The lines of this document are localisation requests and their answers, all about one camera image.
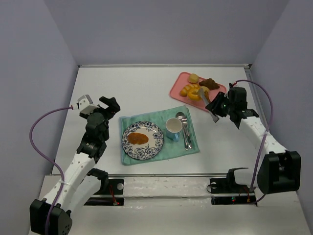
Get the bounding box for yellow ring donut bread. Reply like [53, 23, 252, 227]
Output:
[187, 88, 202, 101]

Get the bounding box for round beige bun far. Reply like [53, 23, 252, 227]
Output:
[188, 73, 199, 84]

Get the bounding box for orange-brown pastry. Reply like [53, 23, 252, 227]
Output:
[128, 132, 149, 145]

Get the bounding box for green cloth napkin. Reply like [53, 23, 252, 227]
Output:
[119, 105, 200, 165]

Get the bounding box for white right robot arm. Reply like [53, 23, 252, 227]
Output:
[206, 87, 301, 194]

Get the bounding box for stainless steel tongs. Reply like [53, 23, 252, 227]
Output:
[198, 88, 219, 123]

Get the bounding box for round beige bun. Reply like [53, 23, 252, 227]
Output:
[201, 86, 210, 96]
[188, 73, 199, 84]

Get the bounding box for blue floral ceramic plate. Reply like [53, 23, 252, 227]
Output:
[122, 121, 164, 161]

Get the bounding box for pink plastic tray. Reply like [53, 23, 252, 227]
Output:
[169, 72, 227, 112]

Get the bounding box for round beige bun near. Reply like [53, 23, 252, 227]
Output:
[201, 86, 210, 96]

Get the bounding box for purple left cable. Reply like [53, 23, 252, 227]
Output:
[29, 105, 76, 235]

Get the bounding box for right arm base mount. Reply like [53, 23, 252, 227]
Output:
[206, 167, 257, 206]

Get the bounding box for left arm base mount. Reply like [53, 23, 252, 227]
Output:
[84, 178, 124, 206]

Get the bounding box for light blue mug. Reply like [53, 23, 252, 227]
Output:
[165, 117, 182, 142]

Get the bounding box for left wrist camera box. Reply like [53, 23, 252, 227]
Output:
[72, 94, 100, 115]

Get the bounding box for striped yellow bread roll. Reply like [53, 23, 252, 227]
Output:
[179, 84, 200, 96]

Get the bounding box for silver spoon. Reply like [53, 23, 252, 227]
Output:
[176, 112, 189, 150]

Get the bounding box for dark chocolate croissant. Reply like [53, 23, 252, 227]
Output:
[199, 78, 220, 90]

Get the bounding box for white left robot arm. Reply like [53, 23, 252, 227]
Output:
[29, 94, 120, 235]

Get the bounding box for silver fork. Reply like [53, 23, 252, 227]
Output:
[182, 116, 192, 149]

